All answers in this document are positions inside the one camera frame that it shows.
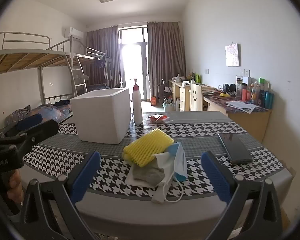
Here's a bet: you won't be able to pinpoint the cluttered wooden desk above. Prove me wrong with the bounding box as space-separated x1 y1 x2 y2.
169 79 217 112

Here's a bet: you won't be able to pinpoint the hanging dark clothes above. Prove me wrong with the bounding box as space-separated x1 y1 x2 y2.
95 55 110 79

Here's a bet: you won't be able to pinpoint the large metal bunk bed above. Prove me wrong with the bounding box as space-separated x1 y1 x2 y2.
0 32 88 128

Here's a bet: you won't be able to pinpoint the small metal bunk bed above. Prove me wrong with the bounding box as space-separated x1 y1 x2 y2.
72 47 110 93

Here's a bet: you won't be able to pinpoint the white pump lotion bottle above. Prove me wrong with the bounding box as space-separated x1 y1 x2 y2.
130 78 143 125

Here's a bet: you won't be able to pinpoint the white air conditioner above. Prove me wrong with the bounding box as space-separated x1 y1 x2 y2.
64 27 85 40

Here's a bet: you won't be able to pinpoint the dark green flat box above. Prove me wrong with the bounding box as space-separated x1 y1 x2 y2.
218 132 253 165

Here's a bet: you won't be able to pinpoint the grey towel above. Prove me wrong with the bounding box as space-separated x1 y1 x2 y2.
132 160 165 183

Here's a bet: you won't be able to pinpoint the red snack packet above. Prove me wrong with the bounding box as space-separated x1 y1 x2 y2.
149 114 168 124

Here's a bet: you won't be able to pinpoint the white plastic bag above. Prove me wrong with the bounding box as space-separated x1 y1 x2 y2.
163 99 177 112

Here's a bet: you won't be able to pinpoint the narrow brown curtain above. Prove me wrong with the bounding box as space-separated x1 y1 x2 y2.
86 26 122 89

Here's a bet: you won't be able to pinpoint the blue patterned quilt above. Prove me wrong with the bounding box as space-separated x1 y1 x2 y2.
5 104 73 128

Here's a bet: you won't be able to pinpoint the smiley face wooden chair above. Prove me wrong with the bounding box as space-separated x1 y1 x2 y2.
189 83 203 112

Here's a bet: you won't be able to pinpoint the white papers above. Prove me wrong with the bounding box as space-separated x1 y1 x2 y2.
226 101 260 114

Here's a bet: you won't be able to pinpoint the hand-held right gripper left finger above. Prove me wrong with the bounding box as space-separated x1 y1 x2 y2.
18 150 102 240

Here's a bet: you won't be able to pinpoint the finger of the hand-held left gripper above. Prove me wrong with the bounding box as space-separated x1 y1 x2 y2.
0 119 59 155
0 114 43 137

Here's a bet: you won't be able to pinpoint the row of toiletry bottles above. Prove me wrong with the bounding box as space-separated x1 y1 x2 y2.
235 75 274 110

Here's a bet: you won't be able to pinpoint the wide brown curtain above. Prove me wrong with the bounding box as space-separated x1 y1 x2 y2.
147 21 186 102

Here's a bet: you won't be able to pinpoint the blue face mask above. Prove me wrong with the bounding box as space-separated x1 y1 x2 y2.
162 141 188 203

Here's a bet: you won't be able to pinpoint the pink wall picture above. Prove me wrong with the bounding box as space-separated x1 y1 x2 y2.
225 43 241 67

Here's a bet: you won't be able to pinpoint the glass balcony door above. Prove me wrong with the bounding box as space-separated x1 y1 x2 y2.
118 26 148 102

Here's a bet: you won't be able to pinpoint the yellow foam sponge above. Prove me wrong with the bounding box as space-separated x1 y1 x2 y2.
123 128 175 168

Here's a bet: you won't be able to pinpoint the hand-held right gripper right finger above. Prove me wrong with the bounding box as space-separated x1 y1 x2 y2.
201 151 283 240

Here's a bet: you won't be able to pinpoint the person's left hand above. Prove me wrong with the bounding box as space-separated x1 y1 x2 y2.
8 169 25 203

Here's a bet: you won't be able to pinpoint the white cloth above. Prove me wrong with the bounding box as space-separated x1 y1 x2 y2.
126 152 177 204

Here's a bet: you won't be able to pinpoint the white foam box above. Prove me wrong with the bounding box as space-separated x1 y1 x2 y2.
69 87 131 145

